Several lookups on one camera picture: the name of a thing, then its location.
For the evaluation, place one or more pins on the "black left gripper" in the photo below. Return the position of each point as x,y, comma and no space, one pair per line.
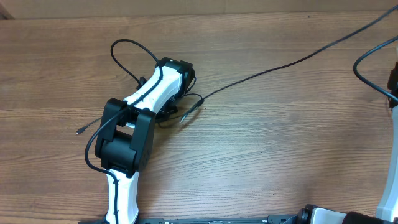
158,117

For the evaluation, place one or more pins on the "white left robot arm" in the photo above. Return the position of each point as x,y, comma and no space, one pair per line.
126,135

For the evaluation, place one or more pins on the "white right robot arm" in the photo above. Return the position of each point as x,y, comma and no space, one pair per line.
387,208

